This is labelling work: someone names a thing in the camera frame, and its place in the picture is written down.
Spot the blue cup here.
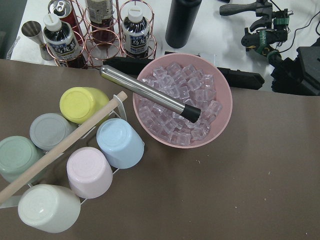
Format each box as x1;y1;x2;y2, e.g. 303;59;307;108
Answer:
96;118;145;169

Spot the white cup rack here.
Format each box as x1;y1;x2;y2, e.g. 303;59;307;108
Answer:
0;91;128;209

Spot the pink bowl of ice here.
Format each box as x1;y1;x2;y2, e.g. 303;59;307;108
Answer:
133;53;233;149

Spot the yellow cup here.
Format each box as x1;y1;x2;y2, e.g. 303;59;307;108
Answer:
59;86;110;125

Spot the pink cup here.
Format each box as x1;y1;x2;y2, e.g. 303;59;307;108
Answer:
66;147;113;199

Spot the right tea bottle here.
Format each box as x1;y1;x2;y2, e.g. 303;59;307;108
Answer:
121;5;150;59

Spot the tea bottle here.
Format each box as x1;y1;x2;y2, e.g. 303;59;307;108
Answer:
121;5;150;59
43;13;87;69

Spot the black thermos bottle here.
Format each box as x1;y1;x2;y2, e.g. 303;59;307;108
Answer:
165;0;202;49

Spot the grey cup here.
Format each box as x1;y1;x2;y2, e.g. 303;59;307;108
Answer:
29;113;78;151

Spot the middle dark bottle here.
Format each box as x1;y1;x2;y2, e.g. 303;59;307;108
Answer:
84;0;121;61

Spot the left tea bottle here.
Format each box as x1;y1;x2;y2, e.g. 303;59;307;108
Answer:
43;13;87;69

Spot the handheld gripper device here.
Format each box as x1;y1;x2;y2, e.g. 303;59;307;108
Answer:
219;0;290;63

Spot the white cup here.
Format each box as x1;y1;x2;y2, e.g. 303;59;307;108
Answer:
18;184;81;233

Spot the mint green cup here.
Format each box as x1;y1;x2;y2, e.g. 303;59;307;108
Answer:
0;136;45;183

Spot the red drink can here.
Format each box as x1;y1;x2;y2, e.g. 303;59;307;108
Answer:
44;0;82;51

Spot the black gripper stand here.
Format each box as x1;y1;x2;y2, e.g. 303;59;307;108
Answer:
267;39;320;96

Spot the steel jigger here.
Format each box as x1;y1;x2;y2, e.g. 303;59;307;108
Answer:
21;20;53;61

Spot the copper wire bottle rack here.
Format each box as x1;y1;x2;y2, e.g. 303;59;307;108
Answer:
43;0;156;69

